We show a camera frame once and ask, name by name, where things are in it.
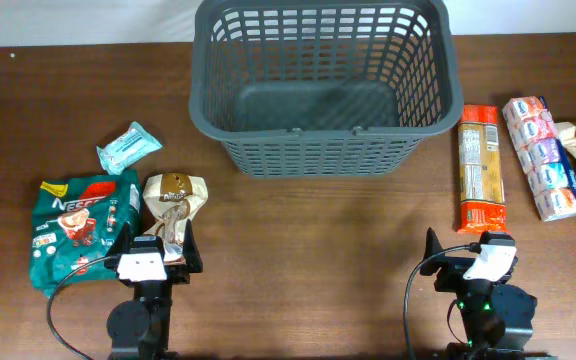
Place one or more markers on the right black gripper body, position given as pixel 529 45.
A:
pixel 452 272

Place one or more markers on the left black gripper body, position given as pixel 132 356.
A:
pixel 175 273

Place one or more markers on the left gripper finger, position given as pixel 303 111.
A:
pixel 120 246
pixel 190 251

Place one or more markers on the green Nescafe coffee bag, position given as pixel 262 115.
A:
pixel 77 221

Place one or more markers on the beige brown bread bag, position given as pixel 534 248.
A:
pixel 173 199

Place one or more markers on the orange spaghetti package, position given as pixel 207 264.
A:
pixel 482 199

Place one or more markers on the teal wet wipes pack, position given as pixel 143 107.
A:
pixel 127 149

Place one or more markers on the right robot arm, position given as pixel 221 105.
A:
pixel 497 317

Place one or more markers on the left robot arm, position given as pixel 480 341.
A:
pixel 140 328

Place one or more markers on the Kleenex tissue multipack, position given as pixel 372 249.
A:
pixel 536 141

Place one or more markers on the grey plastic basket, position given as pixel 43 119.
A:
pixel 323 87

